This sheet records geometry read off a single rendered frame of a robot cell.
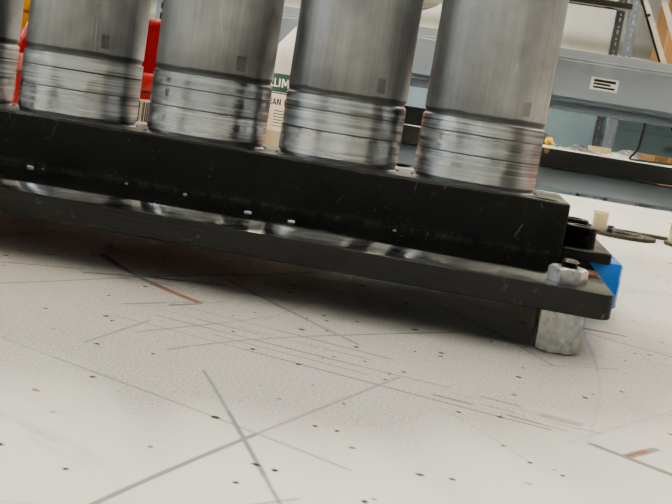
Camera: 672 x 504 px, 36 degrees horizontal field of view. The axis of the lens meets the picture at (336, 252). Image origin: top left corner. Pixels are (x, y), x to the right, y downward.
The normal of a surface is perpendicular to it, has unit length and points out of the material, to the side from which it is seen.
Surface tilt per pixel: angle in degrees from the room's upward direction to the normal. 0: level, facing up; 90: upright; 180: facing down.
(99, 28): 90
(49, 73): 90
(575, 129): 90
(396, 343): 0
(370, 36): 90
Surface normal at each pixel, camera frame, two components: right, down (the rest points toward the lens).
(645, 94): -0.13, 0.12
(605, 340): 0.16, -0.98
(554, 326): -0.51, 0.04
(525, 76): 0.40, 0.20
